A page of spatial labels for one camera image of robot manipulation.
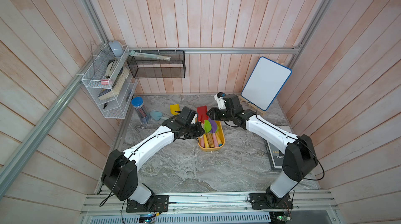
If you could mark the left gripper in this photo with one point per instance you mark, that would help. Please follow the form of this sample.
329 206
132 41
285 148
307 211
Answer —
199 132

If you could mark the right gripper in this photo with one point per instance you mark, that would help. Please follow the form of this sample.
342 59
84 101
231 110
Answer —
214 112

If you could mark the yellow square shovel wooden handle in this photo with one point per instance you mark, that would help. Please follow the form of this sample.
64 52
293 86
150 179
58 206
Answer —
175 109

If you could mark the red square shovel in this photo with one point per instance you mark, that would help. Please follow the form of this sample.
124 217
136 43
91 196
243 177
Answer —
202 114

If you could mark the light blue plastic shovel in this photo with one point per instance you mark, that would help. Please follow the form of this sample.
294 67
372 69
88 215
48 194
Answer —
157 116

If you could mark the green shovel wooden handle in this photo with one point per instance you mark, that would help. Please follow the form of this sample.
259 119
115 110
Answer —
208 128

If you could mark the purple shovel pink handle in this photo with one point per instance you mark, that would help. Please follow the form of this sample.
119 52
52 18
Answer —
201 142
213 132

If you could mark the green pointed shovel yellow handle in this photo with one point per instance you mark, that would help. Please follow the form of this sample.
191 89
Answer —
219 140

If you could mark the large yellow plastic scoop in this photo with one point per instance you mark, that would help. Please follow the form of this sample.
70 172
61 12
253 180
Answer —
205 141

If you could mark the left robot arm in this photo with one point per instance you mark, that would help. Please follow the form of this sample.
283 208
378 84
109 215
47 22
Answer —
120 174

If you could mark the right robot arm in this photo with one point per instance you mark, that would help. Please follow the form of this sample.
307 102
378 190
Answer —
299 154

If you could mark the yellow plastic storage box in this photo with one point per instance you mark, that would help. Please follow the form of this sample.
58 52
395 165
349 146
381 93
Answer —
221 134

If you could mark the light green box on basket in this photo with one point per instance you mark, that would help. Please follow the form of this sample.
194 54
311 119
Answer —
148 55

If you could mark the wooden easel stand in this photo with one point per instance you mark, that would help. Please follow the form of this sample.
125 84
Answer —
252 106

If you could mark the blue lid pencil jar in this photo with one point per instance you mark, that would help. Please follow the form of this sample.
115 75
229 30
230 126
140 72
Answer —
138 104

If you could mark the Twins story book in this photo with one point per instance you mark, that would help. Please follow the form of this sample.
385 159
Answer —
276 157

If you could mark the grey round bowl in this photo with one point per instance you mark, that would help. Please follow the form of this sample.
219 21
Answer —
117 48

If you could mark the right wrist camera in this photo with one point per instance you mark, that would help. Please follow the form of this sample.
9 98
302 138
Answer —
219 98

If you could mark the white board blue frame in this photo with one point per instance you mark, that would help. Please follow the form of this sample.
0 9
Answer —
265 83

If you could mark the black wire basket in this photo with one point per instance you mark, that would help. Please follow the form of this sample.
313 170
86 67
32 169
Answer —
151 68

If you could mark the book on wire shelf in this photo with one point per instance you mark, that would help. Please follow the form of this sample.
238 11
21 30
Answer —
116 87

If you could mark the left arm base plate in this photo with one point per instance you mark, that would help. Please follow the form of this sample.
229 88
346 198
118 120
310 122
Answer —
156 203

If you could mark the white wire shelf rack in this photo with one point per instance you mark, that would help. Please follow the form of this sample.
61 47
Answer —
101 74

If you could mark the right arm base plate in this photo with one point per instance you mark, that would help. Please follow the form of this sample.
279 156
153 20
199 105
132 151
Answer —
261 201

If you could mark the aluminium front rail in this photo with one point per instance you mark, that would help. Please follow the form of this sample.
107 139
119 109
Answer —
212 202

